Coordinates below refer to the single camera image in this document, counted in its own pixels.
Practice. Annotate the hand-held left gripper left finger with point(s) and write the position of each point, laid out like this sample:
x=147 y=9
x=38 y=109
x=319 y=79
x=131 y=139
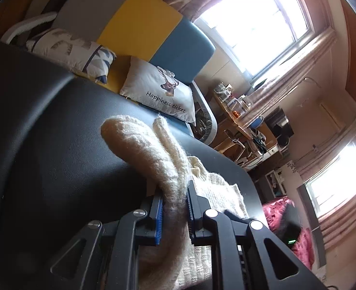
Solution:
x=158 y=220

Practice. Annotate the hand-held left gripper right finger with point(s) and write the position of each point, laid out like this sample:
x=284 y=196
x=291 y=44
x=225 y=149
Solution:
x=191 y=214

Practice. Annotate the cream knit sweater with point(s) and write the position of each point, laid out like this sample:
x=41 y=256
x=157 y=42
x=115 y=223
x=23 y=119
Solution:
x=153 y=157

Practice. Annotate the red ruffled bedspread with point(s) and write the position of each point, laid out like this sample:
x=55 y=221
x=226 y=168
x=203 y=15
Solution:
x=277 y=214

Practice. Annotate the white low shelf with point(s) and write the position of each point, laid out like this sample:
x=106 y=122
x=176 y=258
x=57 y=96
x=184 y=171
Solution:
x=279 y=178

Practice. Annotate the white framed window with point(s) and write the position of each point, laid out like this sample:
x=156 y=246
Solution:
x=338 y=181
x=256 y=27

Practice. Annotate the white cabinet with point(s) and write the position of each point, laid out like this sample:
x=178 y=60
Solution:
x=262 y=157

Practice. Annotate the black television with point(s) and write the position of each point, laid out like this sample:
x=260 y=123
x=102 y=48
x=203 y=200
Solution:
x=280 y=127

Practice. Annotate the wooden side table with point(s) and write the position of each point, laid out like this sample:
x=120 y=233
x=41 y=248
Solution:
x=241 y=127

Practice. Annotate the small oranges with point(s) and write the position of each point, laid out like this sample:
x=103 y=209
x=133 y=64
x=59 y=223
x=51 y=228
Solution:
x=236 y=114

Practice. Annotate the row of jars and bottles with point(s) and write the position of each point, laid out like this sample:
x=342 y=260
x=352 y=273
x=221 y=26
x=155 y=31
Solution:
x=230 y=99

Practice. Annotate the grey deer print pillow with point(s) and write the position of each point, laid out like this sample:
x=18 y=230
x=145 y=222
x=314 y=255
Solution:
x=153 y=90

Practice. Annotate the blue yellow grey sofa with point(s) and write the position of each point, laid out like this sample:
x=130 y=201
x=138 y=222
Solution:
x=153 y=27

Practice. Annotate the triangle pattern pillow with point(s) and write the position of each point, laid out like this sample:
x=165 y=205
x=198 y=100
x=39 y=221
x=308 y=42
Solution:
x=69 y=51

